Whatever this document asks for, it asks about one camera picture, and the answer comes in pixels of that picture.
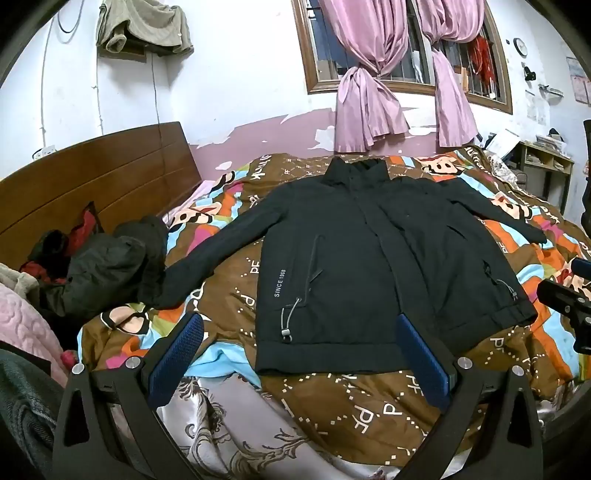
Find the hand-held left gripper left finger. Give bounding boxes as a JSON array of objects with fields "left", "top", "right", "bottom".
[{"left": 53, "top": 313, "right": 206, "bottom": 480}]

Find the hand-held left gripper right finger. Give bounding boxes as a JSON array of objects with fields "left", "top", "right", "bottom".
[{"left": 396, "top": 313, "right": 544, "bottom": 480}]

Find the black jacket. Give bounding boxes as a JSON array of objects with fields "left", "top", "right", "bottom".
[{"left": 150, "top": 157, "right": 548, "bottom": 376}]

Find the light blue cloth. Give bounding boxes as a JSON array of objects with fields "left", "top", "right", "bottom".
[{"left": 188, "top": 344, "right": 262, "bottom": 389}]

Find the floral satin sheet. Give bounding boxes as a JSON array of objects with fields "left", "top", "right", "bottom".
[{"left": 159, "top": 374, "right": 384, "bottom": 480}]

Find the brown cartoon printed quilt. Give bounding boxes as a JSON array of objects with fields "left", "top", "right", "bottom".
[{"left": 78, "top": 145, "right": 591, "bottom": 480}]

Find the wooden shelf unit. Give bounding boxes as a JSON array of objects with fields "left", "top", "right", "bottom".
[{"left": 512, "top": 140, "right": 576, "bottom": 216}]

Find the dark green jacket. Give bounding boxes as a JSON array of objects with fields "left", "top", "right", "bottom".
[{"left": 39, "top": 215, "right": 169, "bottom": 319}]

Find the floral cloth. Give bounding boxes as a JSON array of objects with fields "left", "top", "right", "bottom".
[{"left": 488, "top": 154, "right": 523, "bottom": 186}]

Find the white paper sheet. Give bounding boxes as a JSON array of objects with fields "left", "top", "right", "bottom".
[{"left": 487, "top": 128, "right": 522, "bottom": 158}]

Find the pink quilted blanket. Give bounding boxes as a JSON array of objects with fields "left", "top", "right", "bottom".
[{"left": 0, "top": 281, "right": 70, "bottom": 384}]

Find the red and black garment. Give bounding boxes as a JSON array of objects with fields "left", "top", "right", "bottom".
[{"left": 18, "top": 202, "right": 105, "bottom": 283}]

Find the grey green cloth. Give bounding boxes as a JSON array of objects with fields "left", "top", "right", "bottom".
[{"left": 0, "top": 348, "right": 65, "bottom": 480}]

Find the beige fleece cloth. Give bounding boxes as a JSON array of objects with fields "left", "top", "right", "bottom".
[{"left": 0, "top": 263, "right": 41, "bottom": 302}]

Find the wooden headboard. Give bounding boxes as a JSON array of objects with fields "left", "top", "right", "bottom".
[{"left": 0, "top": 121, "right": 202, "bottom": 273}]

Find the narrow pink curtain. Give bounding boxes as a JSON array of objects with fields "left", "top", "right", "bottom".
[{"left": 406, "top": 0, "right": 485, "bottom": 147}]

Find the red hanging decoration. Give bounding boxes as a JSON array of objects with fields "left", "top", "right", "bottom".
[{"left": 468, "top": 34, "right": 498, "bottom": 92}]

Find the wide pink curtain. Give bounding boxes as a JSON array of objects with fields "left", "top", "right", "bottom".
[{"left": 318, "top": 0, "right": 410, "bottom": 154}]

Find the white paper on wall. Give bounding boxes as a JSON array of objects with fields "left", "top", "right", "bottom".
[{"left": 525, "top": 90, "right": 550, "bottom": 125}]

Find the wall calendar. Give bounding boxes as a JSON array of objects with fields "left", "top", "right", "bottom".
[{"left": 567, "top": 56, "right": 590, "bottom": 103}]

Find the black wall cable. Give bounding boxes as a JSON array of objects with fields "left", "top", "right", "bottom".
[{"left": 148, "top": 50, "right": 163, "bottom": 126}]

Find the beige cloth on wall box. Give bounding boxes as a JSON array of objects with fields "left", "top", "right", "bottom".
[{"left": 96, "top": 0, "right": 195, "bottom": 58}]

